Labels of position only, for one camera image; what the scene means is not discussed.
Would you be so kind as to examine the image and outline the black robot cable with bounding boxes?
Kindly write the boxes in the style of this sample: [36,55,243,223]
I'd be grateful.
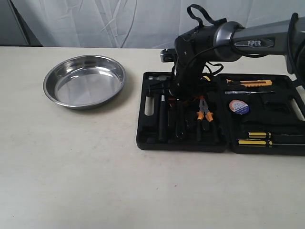
[187,4,227,27]

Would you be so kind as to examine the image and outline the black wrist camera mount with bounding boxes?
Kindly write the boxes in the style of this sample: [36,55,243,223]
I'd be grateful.
[160,48,177,63]

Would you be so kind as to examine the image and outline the orange handled pliers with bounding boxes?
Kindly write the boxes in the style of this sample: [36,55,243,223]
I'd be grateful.
[197,95,214,131]

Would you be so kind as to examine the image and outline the yellow black screwdriver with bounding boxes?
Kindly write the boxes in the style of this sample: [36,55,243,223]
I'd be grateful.
[248,132,304,138]
[237,140,304,146]

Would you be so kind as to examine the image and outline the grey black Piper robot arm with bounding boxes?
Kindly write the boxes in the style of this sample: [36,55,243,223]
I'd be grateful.
[170,13,305,99]

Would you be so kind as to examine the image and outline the round stainless steel pan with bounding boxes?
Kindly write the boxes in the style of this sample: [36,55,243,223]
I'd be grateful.
[43,55,127,110]

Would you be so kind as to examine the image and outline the yellow black screwdriver upper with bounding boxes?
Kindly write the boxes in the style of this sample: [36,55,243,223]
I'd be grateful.
[248,132,304,138]

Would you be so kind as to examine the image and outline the voltage tester pen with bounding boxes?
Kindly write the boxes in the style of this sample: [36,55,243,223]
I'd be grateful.
[224,91,275,95]

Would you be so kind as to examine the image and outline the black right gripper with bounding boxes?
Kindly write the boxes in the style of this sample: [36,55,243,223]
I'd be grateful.
[170,58,206,99]

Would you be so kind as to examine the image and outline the electrical tape roll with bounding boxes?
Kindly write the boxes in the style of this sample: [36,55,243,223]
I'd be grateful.
[229,99,250,115]

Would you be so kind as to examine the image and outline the black handled hammer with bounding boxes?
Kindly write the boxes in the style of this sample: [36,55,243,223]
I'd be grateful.
[148,75,171,143]

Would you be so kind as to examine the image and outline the white backdrop curtain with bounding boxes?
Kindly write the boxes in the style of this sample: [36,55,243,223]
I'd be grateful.
[13,0,305,48]

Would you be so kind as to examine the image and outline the black tool case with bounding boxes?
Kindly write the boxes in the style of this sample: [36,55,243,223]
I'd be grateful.
[136,72,305,156]

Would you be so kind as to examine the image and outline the yellow black screwdriver lower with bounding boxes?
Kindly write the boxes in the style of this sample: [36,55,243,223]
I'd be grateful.
[237,140,304,146]

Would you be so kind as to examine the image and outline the yellow utility knife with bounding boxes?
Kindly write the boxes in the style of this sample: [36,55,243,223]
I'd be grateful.
[226,79,273,87]

